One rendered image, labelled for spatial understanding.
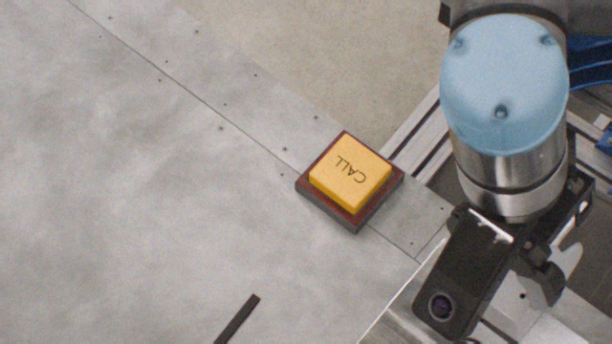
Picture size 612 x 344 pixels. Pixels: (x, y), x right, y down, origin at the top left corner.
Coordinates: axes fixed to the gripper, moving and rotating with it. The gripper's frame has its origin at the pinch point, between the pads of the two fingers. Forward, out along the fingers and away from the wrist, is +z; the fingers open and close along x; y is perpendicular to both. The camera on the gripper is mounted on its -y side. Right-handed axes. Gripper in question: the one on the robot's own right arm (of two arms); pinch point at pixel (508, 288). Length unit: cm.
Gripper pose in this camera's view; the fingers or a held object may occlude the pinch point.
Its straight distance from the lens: 106.7
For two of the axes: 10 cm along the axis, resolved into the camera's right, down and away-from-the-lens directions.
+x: -7.6, -5.1, 4.0
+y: 6.2, -7.5, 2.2
